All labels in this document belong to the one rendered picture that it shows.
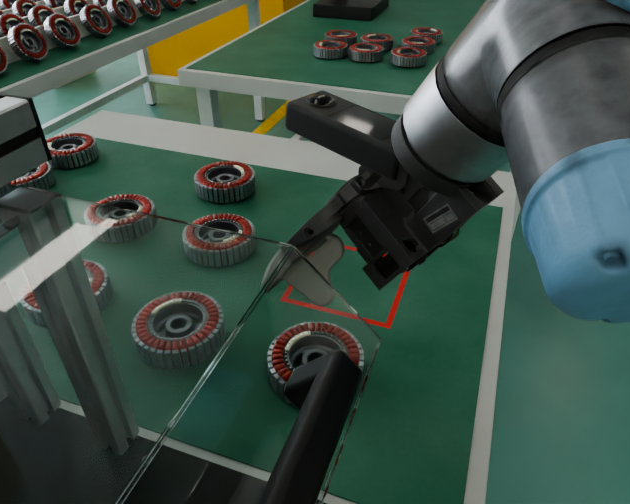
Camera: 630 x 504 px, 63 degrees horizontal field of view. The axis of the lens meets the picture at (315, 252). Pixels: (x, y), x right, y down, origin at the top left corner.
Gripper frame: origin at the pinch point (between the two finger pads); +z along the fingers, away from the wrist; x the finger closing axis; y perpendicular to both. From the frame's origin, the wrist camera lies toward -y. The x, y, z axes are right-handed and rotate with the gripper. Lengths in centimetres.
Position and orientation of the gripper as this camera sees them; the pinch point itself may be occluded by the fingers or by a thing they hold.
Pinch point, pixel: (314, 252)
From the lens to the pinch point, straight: 51.9
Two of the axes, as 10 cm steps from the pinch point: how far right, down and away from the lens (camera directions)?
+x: 7.0, -4.2, 5.8
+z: -3.9, 4.6, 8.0
